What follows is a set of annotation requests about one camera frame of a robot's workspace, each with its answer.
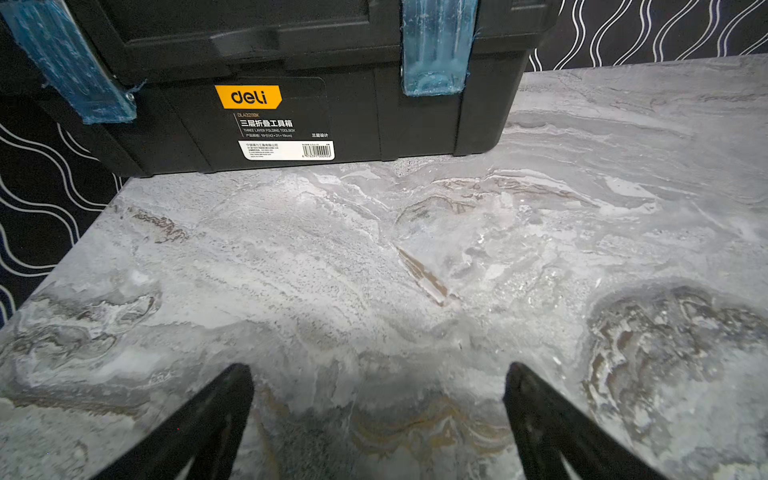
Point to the black deli toolbox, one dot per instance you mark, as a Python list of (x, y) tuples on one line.
[(159, 87)]

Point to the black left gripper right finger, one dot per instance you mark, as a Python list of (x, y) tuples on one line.
[(553, 436)]

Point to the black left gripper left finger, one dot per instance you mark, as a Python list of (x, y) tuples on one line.
[(202, 437)]

